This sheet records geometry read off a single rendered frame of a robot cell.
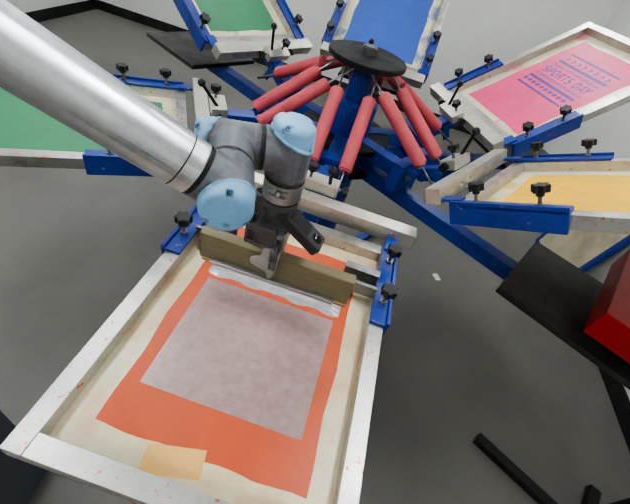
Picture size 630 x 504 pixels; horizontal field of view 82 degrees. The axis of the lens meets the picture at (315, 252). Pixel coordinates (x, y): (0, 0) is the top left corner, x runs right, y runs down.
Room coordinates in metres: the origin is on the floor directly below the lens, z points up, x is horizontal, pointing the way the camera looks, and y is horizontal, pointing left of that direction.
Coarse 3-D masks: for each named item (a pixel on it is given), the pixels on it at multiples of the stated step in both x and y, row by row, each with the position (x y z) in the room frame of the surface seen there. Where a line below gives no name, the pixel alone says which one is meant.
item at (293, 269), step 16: (208, 240) 0.55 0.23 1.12; (224, 240) 0.55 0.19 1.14; (240, 240) 0.56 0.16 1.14; (208, 256) 0.55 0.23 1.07; (224, 256) 0.55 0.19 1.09; (240, 256) 0.54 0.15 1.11; (288, 256) 0.56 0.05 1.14; (288, 272) 0.54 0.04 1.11; (304, 272) 0.54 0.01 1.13; (320, 272) 0.54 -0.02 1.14; (336, 272) 0.55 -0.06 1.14; (320, 288) 0.54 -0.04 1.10; (336, 288) 0.54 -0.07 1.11; (352, 288) 0.54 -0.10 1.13
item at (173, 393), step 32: (192, 288) 0.53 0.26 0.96; (224, 288) 0.56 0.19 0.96; (192, 320) 0.45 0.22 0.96; (224, 320) 0.47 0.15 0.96; (256, 320) 0.50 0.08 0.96; (160, 352) 0.35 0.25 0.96; (192, 352) 0.37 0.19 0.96; (224, 352) 0.40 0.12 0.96; (128, 384) 0.27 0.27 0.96; (160, 384) 0.29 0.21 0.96; (192, 384) 0.31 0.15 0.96; (224, 384) 0.33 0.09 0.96; (96, 416) 0.20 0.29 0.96; (128, 416) 0.22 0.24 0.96; (160, 416) 0.23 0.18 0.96; (192, 416) 0.25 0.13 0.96; (192, 448) 0.20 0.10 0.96
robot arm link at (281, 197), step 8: (264, 176) 0.54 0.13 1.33; (264, 184) 0.54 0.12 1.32; (304, 184) 0.56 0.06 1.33; (264, 192) 0.53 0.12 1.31; (272, 192) 0.52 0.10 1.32; (280, 192) 0.52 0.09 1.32; (288, 192) 0.52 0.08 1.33; (296, 192) 0.54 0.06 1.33; (272, 200) 0.52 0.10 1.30; (280, 200) 0.52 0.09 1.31; (288, 200) 0.53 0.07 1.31; (296, 200) 0.54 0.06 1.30
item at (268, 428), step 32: (320, 256) 0.78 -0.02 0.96; (288, 320) 0.53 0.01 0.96; (320, 320) 0.56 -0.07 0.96; (256, 352) 0.42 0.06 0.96; (288, 352) 0.44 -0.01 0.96; (320, 352) 0.47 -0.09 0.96; (256, 384) 0.35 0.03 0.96; (288, 384) 0.37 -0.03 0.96; (320, 384) 0.39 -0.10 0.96; (224, 416) 0.27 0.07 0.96; (256, 416) 0.29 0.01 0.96; (288, 416) 0.31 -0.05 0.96; (320, 416) 0.33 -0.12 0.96; (224, 448) 0.21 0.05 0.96; (256, 448) 0.23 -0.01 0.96; (288, 448) 0.25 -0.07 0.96; (256, 480) 0.18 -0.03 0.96; (288, 480) 0.20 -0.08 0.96
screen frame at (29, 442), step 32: (160, 288) 0.50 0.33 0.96; (128, 320) 0.38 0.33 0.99; (96, 352) 0.30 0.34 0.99; (64, 384) 0.22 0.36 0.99; (32, 416) 0.16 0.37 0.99; (352, 416) 0.33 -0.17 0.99; (0, 448) 0.11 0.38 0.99; (32, 448) 0.12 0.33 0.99; (64, 448) 0.13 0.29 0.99; (352, 448) 0.27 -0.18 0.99; (96, 480) 0.11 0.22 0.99; (128, 480) 0.12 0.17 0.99; (160, 480) 0.13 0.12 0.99; (352, 480) 0.22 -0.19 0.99
